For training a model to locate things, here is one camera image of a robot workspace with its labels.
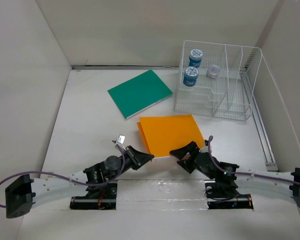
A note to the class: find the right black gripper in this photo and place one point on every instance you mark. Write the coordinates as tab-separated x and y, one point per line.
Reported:
181	152

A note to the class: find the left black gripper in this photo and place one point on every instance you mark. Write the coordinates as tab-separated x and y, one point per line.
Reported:
136	158

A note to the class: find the orange notebook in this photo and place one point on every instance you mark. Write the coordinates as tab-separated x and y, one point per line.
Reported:
162	134

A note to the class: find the green notebook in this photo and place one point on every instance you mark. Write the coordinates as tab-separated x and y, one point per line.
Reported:
139	93

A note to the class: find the blue tape roll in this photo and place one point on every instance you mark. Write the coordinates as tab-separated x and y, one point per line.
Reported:
190	76
195	58

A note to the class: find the small clear tape roll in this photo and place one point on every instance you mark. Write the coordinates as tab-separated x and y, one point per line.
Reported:
213	71

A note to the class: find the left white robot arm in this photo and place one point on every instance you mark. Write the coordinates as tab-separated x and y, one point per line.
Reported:
94	188

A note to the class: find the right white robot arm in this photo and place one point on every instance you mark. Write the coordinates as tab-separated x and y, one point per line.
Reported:
276	185

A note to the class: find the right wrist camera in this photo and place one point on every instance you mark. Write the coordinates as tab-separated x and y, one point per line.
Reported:
206	148

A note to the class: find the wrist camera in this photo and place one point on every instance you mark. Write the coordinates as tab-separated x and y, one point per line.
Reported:
206	148
119	142

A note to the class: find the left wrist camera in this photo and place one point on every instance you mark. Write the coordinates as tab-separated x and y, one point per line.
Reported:
119	142

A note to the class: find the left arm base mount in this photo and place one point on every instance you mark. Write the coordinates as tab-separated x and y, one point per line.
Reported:
104	198

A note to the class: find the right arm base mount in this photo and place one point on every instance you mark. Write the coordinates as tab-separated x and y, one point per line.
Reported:
222	197

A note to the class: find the white wire rack organizer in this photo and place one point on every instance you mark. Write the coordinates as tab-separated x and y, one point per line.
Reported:
230	96

